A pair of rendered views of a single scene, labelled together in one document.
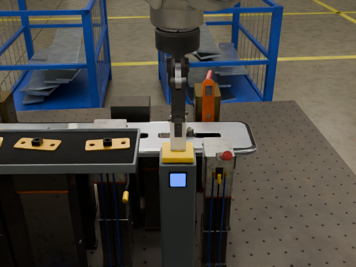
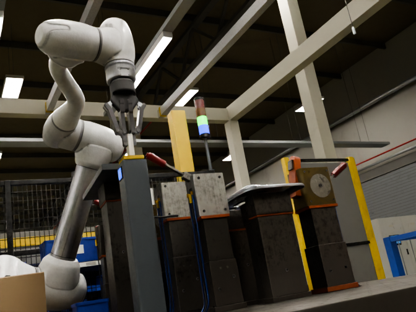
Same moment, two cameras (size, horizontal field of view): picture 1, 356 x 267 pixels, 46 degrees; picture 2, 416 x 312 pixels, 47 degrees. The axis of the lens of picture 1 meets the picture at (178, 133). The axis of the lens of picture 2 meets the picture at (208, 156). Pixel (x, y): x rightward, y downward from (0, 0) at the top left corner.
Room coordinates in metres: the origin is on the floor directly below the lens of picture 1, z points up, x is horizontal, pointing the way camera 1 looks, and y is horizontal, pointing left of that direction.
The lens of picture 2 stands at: (0.33, -1.29, 0.73)
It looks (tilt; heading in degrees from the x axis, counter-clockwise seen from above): 17 degrees up; 65
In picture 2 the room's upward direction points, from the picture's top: 10 degrees counter-clockwise
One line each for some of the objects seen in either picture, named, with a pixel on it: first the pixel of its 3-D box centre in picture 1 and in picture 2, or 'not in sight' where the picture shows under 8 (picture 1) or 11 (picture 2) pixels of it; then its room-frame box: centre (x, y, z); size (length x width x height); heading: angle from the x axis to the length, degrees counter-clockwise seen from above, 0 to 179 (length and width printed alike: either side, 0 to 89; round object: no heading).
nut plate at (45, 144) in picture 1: (37, 142); not in sight; (0.69, 0.27, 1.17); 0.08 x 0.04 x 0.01; 82
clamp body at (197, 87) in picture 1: (204, 138); (324, 228); (1.22, -0.09, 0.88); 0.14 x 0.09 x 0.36; 1
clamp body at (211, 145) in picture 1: (215, 210); (209, 242); (0.84, -0.10, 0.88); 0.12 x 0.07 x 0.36; 1
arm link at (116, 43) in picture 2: not in sight; (112, 43); (0.67, 0.00, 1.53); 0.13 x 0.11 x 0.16; 14
